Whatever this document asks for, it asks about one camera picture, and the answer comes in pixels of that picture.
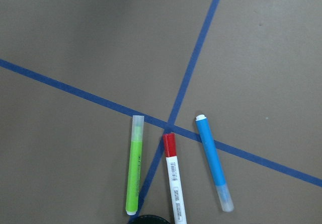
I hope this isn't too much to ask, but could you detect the green marker pen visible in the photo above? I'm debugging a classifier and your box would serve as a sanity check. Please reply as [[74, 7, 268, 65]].
[[125, 115, 144, 216]]

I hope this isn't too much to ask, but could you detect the red capped white marker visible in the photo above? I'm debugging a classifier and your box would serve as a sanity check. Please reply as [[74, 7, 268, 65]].
[[163, 133, 187, 223]]

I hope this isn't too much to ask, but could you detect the black mesh pen cup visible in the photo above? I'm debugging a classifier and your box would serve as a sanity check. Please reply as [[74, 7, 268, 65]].
[[129, 214, 170, 224]]

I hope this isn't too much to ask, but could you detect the blue marker pen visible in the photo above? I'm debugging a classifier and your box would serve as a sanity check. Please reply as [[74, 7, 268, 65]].
[[196, 114, 234, 212]]

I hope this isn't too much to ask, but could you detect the brown paper table cover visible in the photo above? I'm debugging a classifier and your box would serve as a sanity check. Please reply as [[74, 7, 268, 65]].
[[1, 0, 321, 223]]

